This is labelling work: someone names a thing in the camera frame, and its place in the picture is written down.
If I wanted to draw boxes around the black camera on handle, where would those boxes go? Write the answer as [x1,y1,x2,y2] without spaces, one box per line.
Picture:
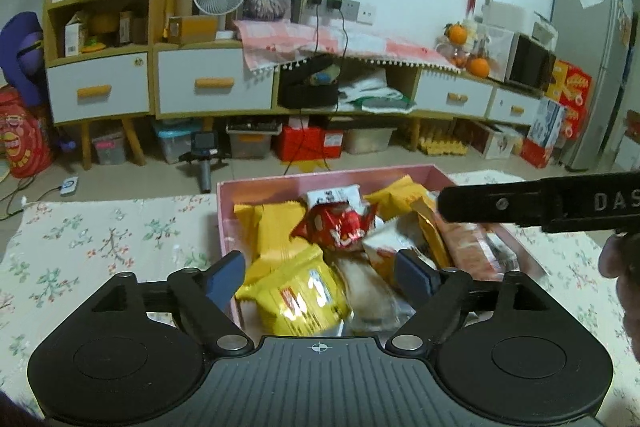
[180,132,226,194]

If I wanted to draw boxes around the black power cable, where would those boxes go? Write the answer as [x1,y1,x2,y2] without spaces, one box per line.
[282,4,351,175]
[311,0,325,54]

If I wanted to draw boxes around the white microwave oven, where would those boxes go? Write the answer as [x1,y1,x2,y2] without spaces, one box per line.
[487,27,557,95]

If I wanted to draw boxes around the red printed bag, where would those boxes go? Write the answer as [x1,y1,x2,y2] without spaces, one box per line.
[0,87,53,179]

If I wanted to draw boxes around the gold foil snack bar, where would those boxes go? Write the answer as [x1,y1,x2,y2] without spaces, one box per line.
[410,197,453,270]

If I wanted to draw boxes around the pink checked cloth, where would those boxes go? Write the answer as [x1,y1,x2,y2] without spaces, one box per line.
[234,19,463,75]

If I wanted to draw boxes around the blue white carton box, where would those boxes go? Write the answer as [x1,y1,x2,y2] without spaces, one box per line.
[527,97,568,145]

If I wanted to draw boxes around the small clear storage bin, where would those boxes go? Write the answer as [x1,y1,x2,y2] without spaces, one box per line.
[90,129,128,166]

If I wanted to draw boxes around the bag of oranges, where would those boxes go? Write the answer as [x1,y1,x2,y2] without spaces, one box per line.
[437,38,473,68]

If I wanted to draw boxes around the folded white cloths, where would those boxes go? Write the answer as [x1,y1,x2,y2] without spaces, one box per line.
[337,72,418,114]

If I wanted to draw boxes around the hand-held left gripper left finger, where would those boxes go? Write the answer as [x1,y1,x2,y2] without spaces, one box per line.
[89,251,254,354]

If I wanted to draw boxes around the orange white snack packet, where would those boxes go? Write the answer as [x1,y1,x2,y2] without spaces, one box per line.
[361,224,416,280]

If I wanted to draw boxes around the white appliance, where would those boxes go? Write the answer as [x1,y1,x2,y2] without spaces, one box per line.
[482,2,526,28]

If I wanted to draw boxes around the purple plush toy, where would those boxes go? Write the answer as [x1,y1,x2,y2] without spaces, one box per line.
[0,11,46,108]

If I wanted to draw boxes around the low wooden cabinet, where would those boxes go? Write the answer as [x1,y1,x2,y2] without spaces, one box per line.
[152,39,551,152]

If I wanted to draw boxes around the translucent white storage bin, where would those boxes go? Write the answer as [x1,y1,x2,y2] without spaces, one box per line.
[342,127,398,156]

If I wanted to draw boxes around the white printed box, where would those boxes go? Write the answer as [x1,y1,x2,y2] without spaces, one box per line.
[470,122,523,160]

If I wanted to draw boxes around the brown cardboard box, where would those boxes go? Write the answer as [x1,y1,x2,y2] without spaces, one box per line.
[167,14,219,45]

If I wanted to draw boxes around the red yellow gift boxes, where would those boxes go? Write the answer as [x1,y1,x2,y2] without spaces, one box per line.
[545,59,593,138]

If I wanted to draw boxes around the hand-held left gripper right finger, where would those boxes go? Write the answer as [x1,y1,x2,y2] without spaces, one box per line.
[391,249,551,353]

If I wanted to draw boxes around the pink cardboard box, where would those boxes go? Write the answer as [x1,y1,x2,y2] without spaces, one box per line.
[215,163,553,338]

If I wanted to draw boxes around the grey wall socket panel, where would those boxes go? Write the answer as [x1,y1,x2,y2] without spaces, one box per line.
[306,0,362,24]

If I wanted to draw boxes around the red snack packet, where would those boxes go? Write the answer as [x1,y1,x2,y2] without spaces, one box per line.
[291,202,376,253]

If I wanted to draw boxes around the person's right hand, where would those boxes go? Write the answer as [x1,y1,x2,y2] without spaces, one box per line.
[599,232,640,363]

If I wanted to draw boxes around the blue lid storage bin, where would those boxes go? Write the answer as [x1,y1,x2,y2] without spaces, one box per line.
[152,119,201,165]

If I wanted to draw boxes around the grey refrigerator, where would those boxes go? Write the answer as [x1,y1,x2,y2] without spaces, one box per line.
[550,0,638,172]

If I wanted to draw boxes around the yellow egg tray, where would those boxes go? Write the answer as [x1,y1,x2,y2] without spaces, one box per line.
[417,134,471,156]

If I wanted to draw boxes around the pink clear snack packet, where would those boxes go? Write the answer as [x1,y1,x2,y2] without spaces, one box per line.
[434,214,503,283]

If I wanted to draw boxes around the white drawer yellow handle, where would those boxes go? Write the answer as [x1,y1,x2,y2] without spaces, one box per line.
[157,48,273,115]
[487,89,543,126]
[46,52,150,125]
[415,69,496,118]

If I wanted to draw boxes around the large yellow snack packet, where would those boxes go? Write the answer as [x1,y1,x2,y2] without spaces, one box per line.
[235,244,351,338]

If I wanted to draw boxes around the small yellow snack packet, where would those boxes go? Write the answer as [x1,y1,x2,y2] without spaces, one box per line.
[364,176,441,220]

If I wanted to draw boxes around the white blue bread packet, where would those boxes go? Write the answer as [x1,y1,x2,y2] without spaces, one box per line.
[330,257,416,335]

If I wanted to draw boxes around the small white carton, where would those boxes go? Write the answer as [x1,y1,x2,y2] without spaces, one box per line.
[64,13,88,58]

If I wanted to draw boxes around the red cardboard box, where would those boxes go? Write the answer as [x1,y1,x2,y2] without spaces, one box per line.
[274,124,346,162]

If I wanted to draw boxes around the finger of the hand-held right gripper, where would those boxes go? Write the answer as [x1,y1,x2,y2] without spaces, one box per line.
[437,179,556,226]

